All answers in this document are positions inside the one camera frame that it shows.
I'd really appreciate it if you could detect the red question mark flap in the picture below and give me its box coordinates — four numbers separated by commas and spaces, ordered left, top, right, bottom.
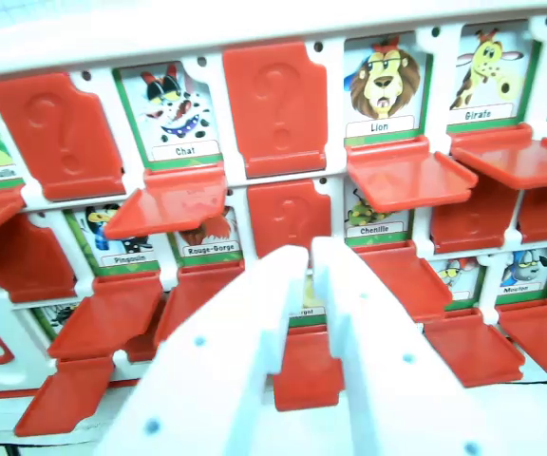
346, 136, 480, 215
450, 123, 547, 192
246, 179, 333, 260
0, 71, 128, 202
221, 41, 329, 180
103, 162, 230, 240

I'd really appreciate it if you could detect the chat picture card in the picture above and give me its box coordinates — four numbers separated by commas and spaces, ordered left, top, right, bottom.
112, 61, 225, 172

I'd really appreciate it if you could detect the lion picture card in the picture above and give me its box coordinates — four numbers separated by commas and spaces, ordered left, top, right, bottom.
343, 31, 432, 146

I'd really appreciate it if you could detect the girafe picture card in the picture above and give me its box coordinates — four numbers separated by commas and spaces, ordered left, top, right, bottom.
445, 19, 541, 135

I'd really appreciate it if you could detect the red and white game board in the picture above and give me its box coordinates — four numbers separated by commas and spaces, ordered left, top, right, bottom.
0, 0, 547, 439

